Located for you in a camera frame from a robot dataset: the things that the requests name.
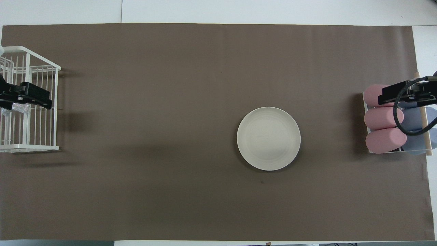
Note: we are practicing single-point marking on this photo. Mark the pink plastic cup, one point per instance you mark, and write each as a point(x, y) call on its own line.
point(385, 140)
point(370, 95)
point(384, 118)

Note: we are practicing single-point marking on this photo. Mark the cream round plate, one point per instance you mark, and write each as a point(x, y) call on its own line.
point(268, 138)

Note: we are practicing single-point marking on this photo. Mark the clear plastic bag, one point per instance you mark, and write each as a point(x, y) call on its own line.
point(18, 108)

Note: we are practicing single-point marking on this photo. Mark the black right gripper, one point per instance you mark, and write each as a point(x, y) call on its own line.
point(425, 94)

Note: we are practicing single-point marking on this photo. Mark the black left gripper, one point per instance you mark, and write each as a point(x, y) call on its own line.
point(10, 92)

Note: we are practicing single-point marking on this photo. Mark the blue plastic cup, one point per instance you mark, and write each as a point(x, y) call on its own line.
point(414, 141)
point(413, 119)
point(409, 105)

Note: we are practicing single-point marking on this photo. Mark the white cup holder rack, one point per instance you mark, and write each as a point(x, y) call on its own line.
point(425, 136)

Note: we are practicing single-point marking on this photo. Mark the brown table mat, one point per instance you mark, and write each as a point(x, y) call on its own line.
point(170, 191)

